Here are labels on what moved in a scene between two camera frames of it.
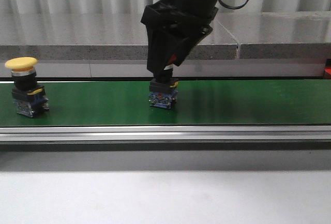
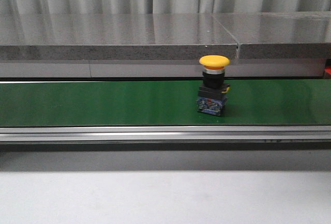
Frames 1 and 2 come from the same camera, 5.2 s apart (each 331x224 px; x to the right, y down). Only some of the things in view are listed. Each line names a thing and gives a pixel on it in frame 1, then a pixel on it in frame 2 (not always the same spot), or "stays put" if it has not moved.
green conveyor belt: [198, 102] stays put
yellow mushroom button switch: [30, 98] to [212, 93]
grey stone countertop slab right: [280, 35] stays put
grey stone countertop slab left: [95, 36] stays put
